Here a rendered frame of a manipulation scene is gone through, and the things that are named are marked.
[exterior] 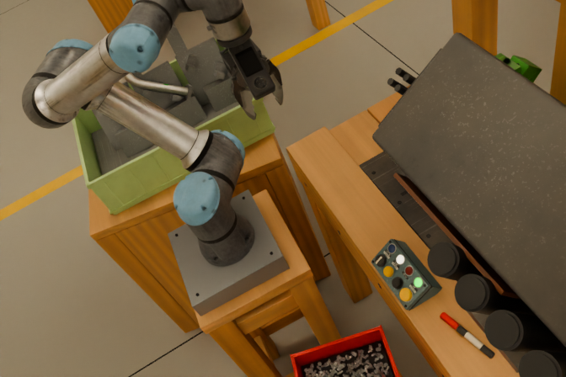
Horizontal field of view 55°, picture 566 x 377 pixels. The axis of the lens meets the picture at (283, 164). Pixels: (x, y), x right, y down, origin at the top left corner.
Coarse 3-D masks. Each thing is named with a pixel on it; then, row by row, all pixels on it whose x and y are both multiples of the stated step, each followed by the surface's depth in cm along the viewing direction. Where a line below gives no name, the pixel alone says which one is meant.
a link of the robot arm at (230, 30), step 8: (240, 16) 100; (216, 24) 100; (224, 24) 100; (232, 24) 100; (240, 24) 101; (248, 24) 103; (216, 32) 102; (224, 32) 101; (232, 32) 101; (240, 32) 102; (224, 40) 103
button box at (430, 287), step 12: (396, 240) 129; (384, 252) 129; (396, 252) 126; (408, 252) 127; (384, 264) 128; (396, 264) 125; (408, 264) 123; (420, 264) 126; (384, 276) 127; (396, 276) 125; (408, 276) 122; (420, 276) 120; (432, 276) 124; (396, 288) 124; (408, 288) 121; (420, 288) 119; (432, 288) 120; (408, 300) 121; (420, 300) 121
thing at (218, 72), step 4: (188, 56) 187; (192, 56) 187; (188, 60) 187; (192, 60) 187; (188, 64) 186; (192, 64) 188; (216, 64) 190; (220, 64) 190; (224, 64) 191; (188, 68) 184; (192, 68) 184; (216, 68) 190; (220, 68) 191; (192, 72) 185; (216, 72) 187; (220, 72) 188; (216, 76) 188; (220, 76) 188; (224, 76) 188
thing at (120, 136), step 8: (104, 120) 189; (112, 120) 190; (104, 128) 190; (112, 128) 191; (120, 128) 191; (112, 136) 191; (120, 136) 187; (128, 136) 187; (136, 136) 188; (112, 144) 192; (120, 144) 187; (128, 144) 188; (136, 144) 188; (144, 144) 189; (152, 144) 190; (128, 152) 189; (136, 152) 189
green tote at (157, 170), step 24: (72, 120) 194; (96, 120) 203; (216, 120) 173; (240, 120) 177; (264, 120) 181; (96, 168) 188; (120, 168) 170; (144, 168) 174; (168, 168) 178; (96, 192) 173; (120, 192) 176; (144, 192) 180
